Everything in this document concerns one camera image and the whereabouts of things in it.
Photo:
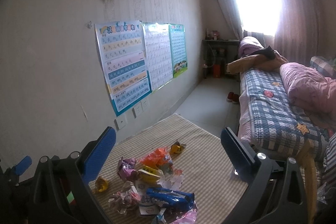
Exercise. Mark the small gold candy wrapper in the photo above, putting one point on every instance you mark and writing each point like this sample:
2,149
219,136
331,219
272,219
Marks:
101,185

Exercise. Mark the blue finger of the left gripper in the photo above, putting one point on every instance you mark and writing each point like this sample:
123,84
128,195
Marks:
23,165

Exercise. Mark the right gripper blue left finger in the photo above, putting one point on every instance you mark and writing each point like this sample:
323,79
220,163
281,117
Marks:
95,154

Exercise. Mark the pink quilt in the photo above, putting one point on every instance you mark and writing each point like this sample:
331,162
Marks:
308,89

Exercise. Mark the orange plastic wrapper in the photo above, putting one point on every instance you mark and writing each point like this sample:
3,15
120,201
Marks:
157,159

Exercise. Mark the beige striped table mat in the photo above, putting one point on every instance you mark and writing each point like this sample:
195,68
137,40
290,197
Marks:
208,170

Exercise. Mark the purple snack wrapper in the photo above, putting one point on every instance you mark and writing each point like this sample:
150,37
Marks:
126,169

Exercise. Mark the white wall socket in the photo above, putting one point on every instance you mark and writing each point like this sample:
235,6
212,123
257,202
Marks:
120,121

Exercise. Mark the blue pinyin wall poster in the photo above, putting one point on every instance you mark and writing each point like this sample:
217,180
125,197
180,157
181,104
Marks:
123,59

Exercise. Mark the dark corner shelf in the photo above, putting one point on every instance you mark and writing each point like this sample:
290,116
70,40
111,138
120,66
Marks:
220,52

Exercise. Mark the red canister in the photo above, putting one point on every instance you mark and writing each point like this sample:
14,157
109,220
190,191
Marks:
216,71

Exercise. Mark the red slippers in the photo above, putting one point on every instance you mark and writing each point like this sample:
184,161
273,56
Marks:
233,97

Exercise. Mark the window curtains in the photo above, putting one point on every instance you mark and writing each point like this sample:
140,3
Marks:
295,26

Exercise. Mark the bed with plaid sheet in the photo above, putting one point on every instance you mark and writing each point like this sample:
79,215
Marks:
269,121

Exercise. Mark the white wall switch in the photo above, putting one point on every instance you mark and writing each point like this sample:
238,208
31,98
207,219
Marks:
139,108

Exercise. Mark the gold orange candy wrapper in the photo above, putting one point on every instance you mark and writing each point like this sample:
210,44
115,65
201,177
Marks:
177,148

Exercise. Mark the yellow bear snack wrapper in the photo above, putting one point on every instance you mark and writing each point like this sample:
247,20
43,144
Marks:
150,175

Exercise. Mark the pink white wrapper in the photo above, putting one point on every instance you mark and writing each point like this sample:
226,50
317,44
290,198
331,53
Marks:
126,199

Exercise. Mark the brown coat on bed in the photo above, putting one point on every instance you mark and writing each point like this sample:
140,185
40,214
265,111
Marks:
266,59

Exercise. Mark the green character wall poster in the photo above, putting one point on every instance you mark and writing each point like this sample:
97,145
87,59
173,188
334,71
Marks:
178,48

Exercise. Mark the white chart wall poster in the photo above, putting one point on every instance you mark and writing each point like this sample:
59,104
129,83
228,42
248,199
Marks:
158,54

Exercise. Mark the blue snack wrapper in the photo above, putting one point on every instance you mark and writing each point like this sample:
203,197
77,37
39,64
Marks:
172,199

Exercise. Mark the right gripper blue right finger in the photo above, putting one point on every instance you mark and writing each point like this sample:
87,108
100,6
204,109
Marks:
241,156

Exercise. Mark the wooden chair frame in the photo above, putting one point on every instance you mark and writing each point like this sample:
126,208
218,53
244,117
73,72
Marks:
305,159

